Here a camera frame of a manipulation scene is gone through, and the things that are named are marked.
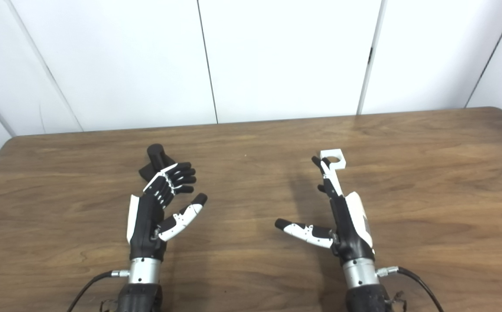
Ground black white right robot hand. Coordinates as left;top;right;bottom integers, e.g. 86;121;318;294
275;156;375;265

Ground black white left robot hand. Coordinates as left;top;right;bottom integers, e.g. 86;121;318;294
126;162;208;262

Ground white square piece with hole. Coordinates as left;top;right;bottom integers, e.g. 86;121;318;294
319;149;346;170

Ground black peg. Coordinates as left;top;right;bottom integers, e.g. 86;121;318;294
139;144;177;182

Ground thin black right wrist wires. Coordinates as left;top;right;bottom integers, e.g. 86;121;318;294
389;292;408;312

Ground thick black right wrist cable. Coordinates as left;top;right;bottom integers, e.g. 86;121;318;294
376;266;444;312

